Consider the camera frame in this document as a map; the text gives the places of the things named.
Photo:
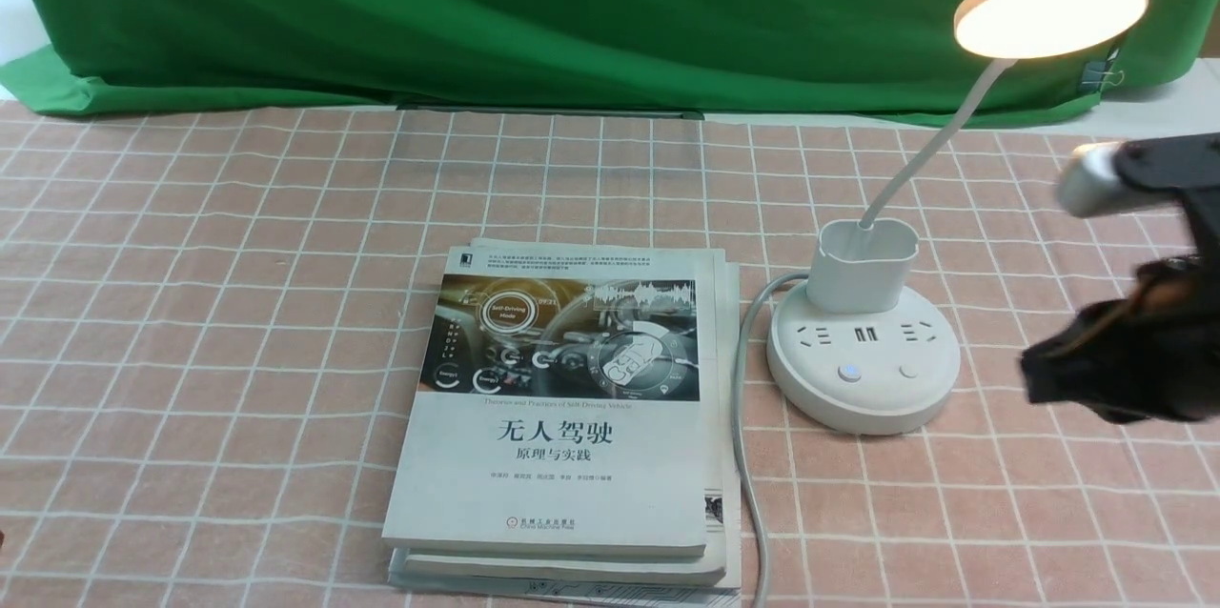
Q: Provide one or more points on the black binder clip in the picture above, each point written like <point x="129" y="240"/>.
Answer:
<point x="1100" y="76"/>

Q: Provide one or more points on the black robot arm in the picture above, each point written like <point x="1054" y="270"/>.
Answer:
<point x="1127" y="177"/>

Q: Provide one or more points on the bottom stacked book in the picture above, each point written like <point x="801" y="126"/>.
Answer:
<point x="735" y="456"/>

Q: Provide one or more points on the white desk lamp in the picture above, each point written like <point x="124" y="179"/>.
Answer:
<point x="852" y="345"/>

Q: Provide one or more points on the green backdrop cloth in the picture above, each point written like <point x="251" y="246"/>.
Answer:
<point x="893" y="59"/>

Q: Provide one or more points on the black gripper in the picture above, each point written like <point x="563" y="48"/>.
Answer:
<point x="1152" y="355"/>

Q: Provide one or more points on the pink checkered tablecloth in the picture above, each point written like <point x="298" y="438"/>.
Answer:
<point x="212" y="325"/>

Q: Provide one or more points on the self-driving book top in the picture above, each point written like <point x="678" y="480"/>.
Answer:
<point x="562" y="417"/>

